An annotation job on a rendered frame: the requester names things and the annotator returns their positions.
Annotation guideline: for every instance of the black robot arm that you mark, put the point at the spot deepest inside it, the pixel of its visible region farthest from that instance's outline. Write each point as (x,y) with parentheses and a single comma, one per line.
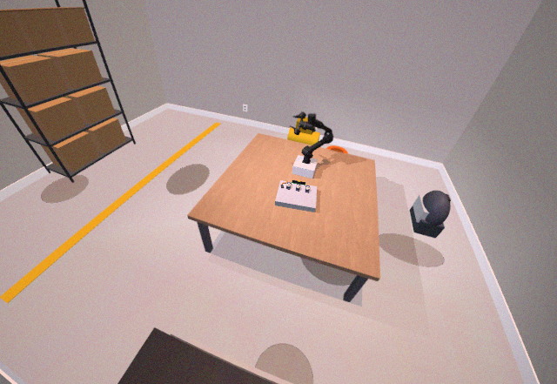
(308,150)

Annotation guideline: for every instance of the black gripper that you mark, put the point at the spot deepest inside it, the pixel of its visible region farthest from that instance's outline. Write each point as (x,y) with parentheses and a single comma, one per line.
(302,123)

